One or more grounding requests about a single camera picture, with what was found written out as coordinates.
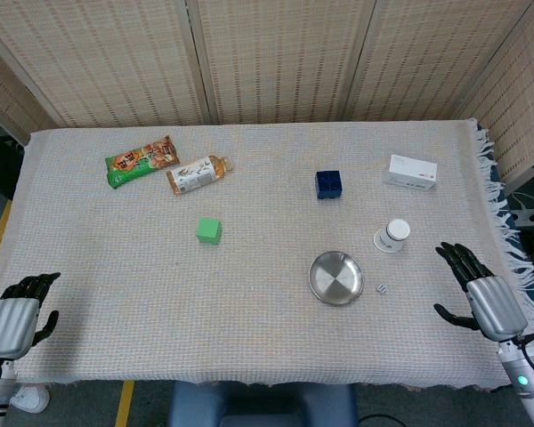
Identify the tea bottle with label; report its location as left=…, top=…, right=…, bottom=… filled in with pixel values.
left=166, top=154, right=235, bottom=197

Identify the green orange snack bag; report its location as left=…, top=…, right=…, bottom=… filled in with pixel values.
left=104, top=135, right=180, bottom=190

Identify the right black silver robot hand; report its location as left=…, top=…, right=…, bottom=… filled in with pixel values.
left=433, top=241, right=530, bottom=342

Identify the woven fringed tablecloth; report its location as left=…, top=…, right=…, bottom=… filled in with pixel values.
left=0, top=117, right=534, bottom=393

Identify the white shoe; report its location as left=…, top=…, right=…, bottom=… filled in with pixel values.
left=9, top=384, right=51, bottom=413

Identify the round stainless steel plate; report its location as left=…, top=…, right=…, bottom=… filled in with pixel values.
left=308, top=251, right=365, bottom=307

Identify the bamboo folding screen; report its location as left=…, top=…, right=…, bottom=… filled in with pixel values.
left=0, top=0, right=534, bottom=183

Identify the white carton box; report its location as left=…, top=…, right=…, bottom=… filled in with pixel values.
left=381, top=154, right=439, bottom=193

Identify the green cube block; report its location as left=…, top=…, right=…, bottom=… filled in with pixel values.
left=196, top=216, right=223, bottom=246

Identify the blue chair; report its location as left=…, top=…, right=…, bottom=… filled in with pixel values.
left=167, top=381, right=358, bottom=427

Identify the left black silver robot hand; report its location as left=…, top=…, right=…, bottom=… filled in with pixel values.
left=0, top=271, right=61, bottom=360

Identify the white paper cup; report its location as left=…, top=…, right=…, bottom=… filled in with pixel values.
left=373, top=218, right=411, bottom=254

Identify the black floor cable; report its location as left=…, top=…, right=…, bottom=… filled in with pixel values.
left=359, top=413, right=410, bottom=423

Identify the dark blue cube box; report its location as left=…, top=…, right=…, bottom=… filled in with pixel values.
left=314, top=170, right=344, bottom=202

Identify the white metal bracket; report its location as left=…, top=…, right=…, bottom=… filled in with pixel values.
left=510, top=206, right=534, bottom=229

